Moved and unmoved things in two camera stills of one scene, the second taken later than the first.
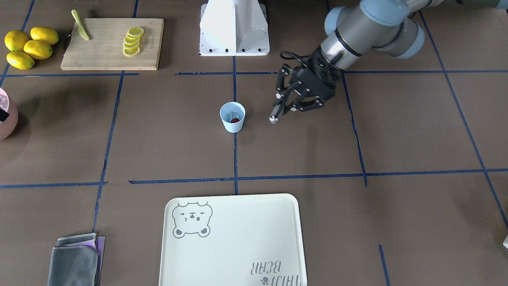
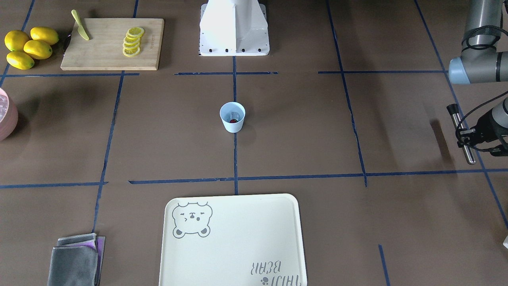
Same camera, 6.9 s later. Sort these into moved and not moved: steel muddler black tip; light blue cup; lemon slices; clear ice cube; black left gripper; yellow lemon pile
Moved: steel muddler black tip; black left gripper
Not moved: clear ice cube; yellow lemon pile; light blue cup; lemon slices
